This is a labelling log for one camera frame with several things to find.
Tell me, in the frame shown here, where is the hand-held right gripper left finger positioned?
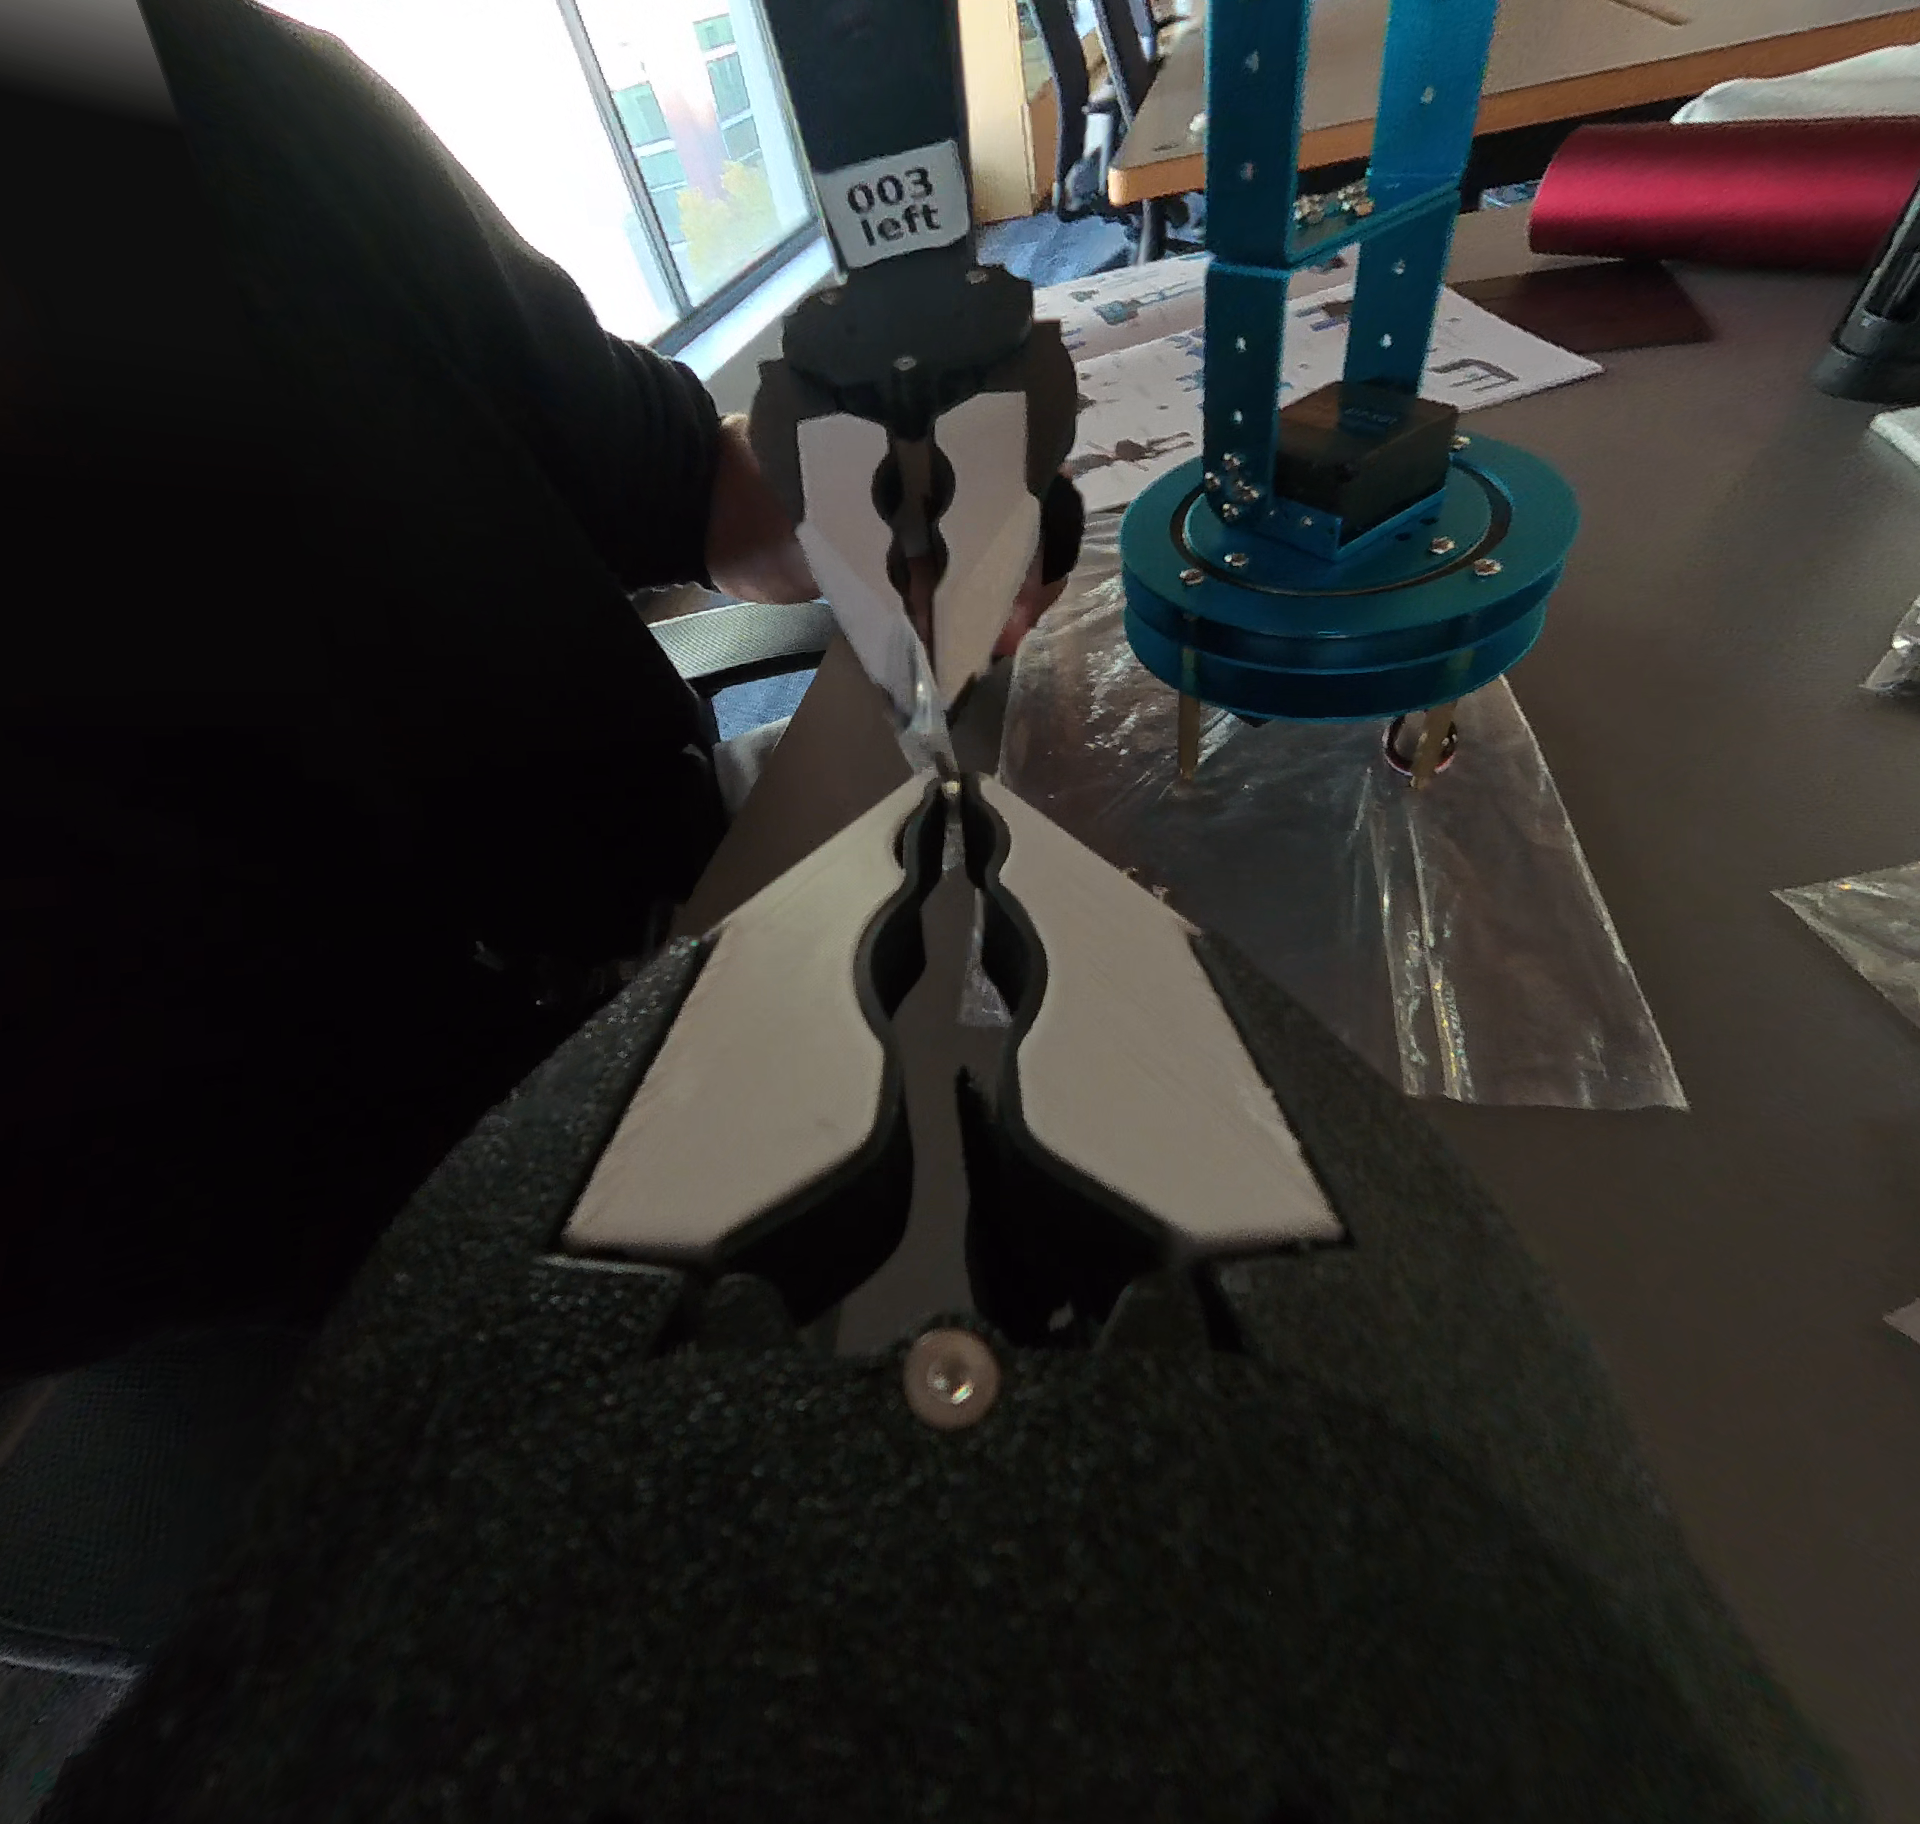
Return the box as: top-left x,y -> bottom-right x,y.
561,780 -> 963,1272

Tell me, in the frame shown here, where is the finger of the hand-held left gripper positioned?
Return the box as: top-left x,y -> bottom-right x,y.
796,419 -> 945,726
931,398 -> 1043,673

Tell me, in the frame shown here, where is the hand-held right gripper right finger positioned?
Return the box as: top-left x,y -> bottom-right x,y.
952,786 -> 1351,1352

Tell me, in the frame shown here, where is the small clear screw bag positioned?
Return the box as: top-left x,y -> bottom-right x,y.
861,608 -> 1014,1032

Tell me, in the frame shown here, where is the dark grey desk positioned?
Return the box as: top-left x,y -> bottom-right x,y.
675,189 -> 1920,1824

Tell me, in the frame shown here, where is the person's left hand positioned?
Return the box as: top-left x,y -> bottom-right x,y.
705,412 -> 826,604

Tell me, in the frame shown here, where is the grey fabric office chair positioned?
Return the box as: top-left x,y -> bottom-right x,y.
631,586 -> 845,824

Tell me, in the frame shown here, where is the printed instruction sheet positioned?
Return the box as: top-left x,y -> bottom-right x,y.
1033,253 -> 1608,516

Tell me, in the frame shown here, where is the black office chair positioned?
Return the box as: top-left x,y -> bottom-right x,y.
1006,0 -> 1205,231

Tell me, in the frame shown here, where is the large clear plastic bag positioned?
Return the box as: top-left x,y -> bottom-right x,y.
996,579 -> 1694,1114

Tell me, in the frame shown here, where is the large paned window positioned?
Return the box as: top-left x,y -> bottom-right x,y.
183,0 -> 845,351

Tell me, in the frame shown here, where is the pile of small parts bags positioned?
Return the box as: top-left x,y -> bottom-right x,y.
1771,622 -> 1920,1033

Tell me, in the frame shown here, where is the grey table with wood edge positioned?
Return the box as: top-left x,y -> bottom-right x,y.
1110,0 -> 1920,210

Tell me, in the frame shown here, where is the maroon padded roll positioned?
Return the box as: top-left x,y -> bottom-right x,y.
1521,114 -> 1920,276

